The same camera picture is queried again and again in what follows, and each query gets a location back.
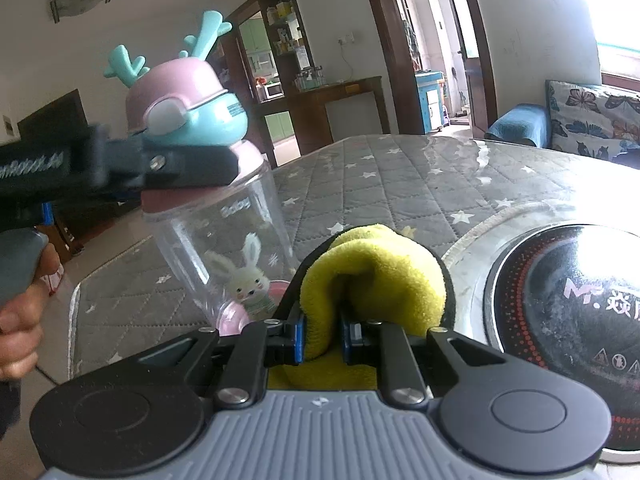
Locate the blue cabinet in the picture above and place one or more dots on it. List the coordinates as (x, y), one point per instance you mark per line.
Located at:
(429, 102)

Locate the green kitchen cabinet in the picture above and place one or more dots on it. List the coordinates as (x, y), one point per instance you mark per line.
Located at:
(257, 42)

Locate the grey quilted star table cover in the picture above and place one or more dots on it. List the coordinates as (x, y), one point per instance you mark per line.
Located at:
(400, 185)

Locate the blue cushion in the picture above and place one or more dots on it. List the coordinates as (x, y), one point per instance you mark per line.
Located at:
(515, 122)

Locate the window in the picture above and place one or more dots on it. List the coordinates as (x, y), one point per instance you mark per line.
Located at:
(617, 20)

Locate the person's left hand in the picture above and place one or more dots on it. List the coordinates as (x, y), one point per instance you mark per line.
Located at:
(20, 332)

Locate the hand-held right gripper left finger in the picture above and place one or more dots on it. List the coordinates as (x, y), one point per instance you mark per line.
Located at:
(300, 336)

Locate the wooden desk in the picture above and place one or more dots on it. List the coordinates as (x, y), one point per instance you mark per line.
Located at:
(310, 107)

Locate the wall lamp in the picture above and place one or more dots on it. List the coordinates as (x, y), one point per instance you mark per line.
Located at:
(80, 2)

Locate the butterfly print sofa cover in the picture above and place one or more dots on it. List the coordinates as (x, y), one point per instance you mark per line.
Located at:
(590, 115)

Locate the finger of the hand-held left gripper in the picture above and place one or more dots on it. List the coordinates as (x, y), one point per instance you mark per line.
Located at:
(195, 165)

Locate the white wall socket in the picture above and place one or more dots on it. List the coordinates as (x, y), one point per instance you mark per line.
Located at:
(348, 39)

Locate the dark wooden door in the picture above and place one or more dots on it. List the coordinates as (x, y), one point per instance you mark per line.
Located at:
(475, 50)

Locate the round black induction cooker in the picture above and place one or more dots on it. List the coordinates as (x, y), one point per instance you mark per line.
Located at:
(575, 310)

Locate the yellow cleaning cloth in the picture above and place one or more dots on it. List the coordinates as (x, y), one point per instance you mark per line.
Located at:
(375, 280)

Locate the glass jars on table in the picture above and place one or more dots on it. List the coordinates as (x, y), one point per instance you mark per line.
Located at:
(310, 79)

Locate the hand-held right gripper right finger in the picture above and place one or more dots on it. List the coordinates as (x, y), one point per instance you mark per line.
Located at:
(346, 340)

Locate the white microwave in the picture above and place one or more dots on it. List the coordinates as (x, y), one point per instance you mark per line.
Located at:
(274, 91)

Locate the dark wooden door frame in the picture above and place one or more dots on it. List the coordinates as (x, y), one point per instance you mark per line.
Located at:
(385, 35)

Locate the clear bottle with pink lid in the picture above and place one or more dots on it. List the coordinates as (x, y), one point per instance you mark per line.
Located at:
(220, 230)

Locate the wooden shelf unit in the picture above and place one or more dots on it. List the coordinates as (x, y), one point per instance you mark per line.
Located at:
(287, 60)

